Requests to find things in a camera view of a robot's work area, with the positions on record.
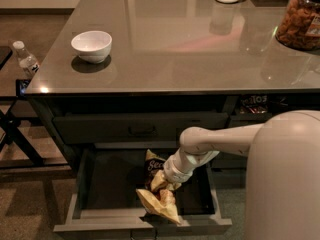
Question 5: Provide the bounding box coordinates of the dark snack bag in drawer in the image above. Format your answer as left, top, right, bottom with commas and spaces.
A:
236, 94, 288, 114

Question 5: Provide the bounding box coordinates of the top left grey drawer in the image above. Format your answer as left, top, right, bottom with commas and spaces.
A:
53, 112, 228, 144

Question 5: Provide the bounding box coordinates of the bottom right grey drawer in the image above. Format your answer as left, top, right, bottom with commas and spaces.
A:
212, 170, 246, 189

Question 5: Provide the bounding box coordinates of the clear jar of nuts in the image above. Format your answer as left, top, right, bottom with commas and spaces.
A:
275, 0, 320, 51

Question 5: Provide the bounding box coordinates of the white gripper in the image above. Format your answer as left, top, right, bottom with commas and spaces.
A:
150, 155, 193, 206

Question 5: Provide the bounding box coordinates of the clear plastic water bottle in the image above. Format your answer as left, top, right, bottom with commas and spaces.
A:
13, 41, 40, 79

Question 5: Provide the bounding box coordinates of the top right grey drawer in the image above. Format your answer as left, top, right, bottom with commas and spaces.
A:
227, 113, 272, 128

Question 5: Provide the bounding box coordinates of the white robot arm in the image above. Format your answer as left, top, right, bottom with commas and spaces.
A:
151, 110, 320, 240

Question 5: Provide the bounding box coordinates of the grey cabinet with glass top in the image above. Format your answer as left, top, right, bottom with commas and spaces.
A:
27, 0, 320, 166

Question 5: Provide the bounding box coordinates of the white ceramic bowl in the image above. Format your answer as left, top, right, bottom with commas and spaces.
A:
71, 31, 113, 64

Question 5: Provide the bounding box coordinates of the black side table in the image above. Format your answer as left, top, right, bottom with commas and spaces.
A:
0, 45, 67, 169

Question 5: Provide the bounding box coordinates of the middle right grey drawer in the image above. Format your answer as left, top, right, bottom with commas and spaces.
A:
211, 152, 247, 169

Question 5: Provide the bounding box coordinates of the brown yellow chip bag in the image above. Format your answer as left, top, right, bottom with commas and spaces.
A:
136, 150, 180, 224

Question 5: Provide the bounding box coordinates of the open middle grey drawer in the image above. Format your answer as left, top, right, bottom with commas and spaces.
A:
54, 150, 232, 240

